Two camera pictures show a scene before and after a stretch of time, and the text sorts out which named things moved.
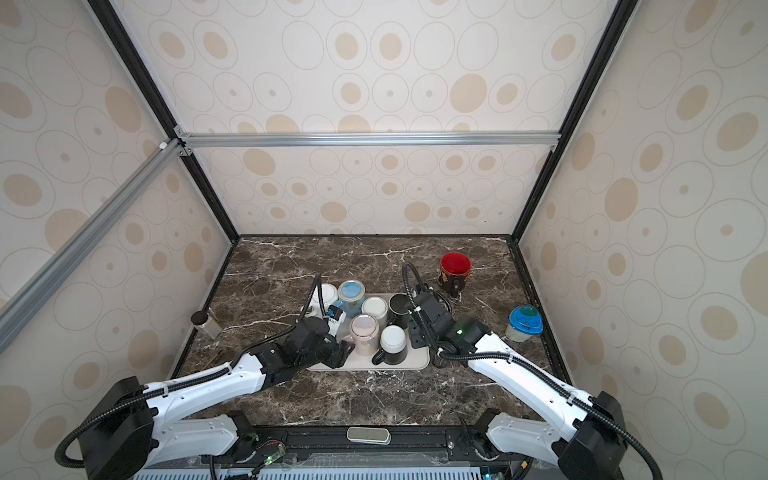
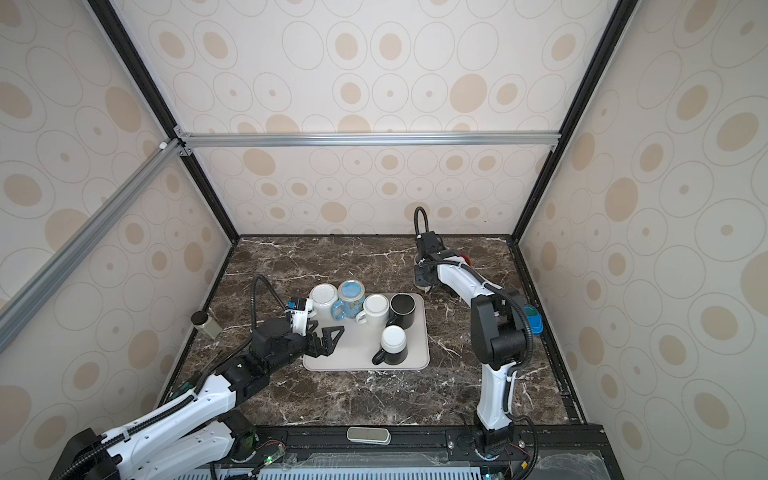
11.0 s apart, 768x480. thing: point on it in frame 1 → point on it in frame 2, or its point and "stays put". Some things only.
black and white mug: [393, 345] stays put
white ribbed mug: [314, 308] stays put
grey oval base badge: [369, 435] stays put
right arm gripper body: [420, 340] → [421, 276]
